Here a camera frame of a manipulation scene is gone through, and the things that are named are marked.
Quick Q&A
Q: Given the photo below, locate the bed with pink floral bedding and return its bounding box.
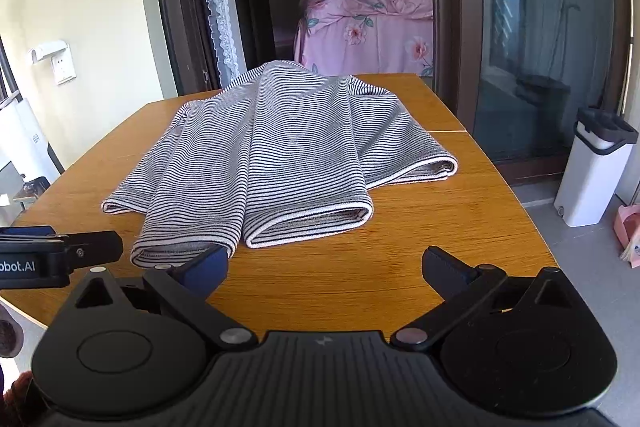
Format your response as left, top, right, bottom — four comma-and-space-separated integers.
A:
293, 0, 435, 78

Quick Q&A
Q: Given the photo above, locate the small wooden stool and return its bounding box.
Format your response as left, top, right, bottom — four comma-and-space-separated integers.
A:
12, 177, 51, 210

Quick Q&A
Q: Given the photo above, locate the grey striped shirt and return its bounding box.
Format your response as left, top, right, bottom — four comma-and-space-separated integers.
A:
101, 60, 459, 269

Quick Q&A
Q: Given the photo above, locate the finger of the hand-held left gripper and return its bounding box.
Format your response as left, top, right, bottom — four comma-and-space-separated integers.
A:
0, 225, 69, 242
57, 230, 124, 266

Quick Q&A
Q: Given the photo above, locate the white socket splash cover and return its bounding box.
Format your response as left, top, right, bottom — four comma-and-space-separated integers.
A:
27, 39, 68, 64

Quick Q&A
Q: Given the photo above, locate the white upright floor cleaner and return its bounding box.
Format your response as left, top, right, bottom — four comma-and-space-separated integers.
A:
0, 34, 66, 188

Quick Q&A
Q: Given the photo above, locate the white mop bucket black top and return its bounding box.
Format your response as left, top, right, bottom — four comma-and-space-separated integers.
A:
554, 107, 640, 228

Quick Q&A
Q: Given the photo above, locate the pink plastic object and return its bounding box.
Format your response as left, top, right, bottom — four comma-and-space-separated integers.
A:
616, 204, 640, 269

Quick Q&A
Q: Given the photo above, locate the white wall socket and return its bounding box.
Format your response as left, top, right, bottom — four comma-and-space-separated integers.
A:
51, 52, 77, 86

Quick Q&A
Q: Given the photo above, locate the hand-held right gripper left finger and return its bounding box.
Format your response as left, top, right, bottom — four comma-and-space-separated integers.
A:
70, 245, 259, 353

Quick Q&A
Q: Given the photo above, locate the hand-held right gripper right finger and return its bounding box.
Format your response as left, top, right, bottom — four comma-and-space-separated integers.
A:
390, 246, 577, 353

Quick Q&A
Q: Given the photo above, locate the brown fuzzy cloth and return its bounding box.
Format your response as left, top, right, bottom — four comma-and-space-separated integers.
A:
0, 371, 36, 427

